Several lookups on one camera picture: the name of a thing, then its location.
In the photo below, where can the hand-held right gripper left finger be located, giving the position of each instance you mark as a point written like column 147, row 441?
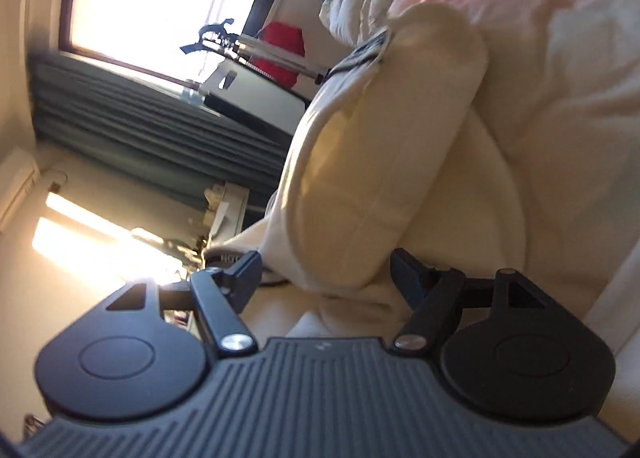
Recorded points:
column 247, row 278

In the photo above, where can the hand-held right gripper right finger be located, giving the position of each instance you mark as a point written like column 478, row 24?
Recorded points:
column 405, row 273

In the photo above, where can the cream sweatpants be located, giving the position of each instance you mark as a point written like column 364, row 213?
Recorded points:
column 375, row 163

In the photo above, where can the white vanity desk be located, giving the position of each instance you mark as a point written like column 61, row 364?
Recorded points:
column 230, row 208

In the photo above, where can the blue-grey curtain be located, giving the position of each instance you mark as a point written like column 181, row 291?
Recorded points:
column 125, row 113

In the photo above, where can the white air conditioner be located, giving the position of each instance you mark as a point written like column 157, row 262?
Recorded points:
column 17, row 188

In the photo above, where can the pink and white duvet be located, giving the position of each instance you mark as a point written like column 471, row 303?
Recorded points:
column 575, row 63

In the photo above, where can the white folded quilt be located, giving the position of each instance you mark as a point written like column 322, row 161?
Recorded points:
column 350, row 8

